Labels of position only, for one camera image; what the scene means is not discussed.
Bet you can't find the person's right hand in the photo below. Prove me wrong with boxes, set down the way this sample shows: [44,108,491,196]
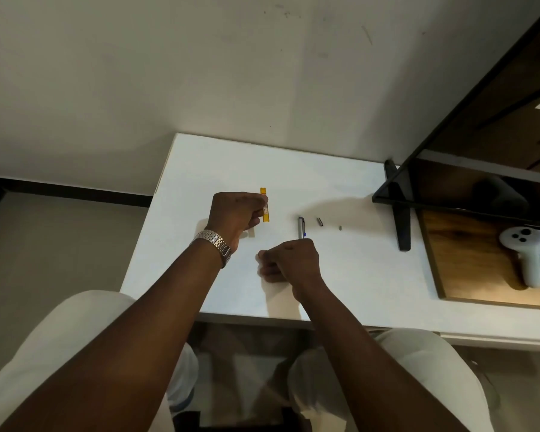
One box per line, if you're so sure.
[257,238,329,304]

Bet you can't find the person's white trousers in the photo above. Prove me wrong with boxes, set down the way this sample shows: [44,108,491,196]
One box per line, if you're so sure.
[0,290,497,432]

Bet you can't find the person's left forearm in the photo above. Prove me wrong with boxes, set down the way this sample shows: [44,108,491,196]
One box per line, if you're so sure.
[0,242,226,432]

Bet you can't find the person's left hand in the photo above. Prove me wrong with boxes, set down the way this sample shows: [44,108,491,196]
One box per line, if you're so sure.
[205,191,269,255]

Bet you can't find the black flat monitor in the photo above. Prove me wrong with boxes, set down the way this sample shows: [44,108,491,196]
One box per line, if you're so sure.
[372,0,540,231]

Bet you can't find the person's right forearm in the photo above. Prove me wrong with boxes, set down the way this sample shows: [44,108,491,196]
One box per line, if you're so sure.
[292,283,473,432]

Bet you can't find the brown wooden board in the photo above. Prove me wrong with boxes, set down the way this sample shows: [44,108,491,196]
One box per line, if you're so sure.
[416,208,540,310]

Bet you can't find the black monitor stand foot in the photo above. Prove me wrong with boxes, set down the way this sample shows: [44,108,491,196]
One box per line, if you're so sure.
[383,159,413,253]

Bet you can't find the silver metal wristwatch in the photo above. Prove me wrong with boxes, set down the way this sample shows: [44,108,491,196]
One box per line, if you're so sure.
[189,229,234,269]

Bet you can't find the white handheld controller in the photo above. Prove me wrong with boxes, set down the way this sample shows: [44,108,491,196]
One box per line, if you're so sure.
[498,225,540,289]

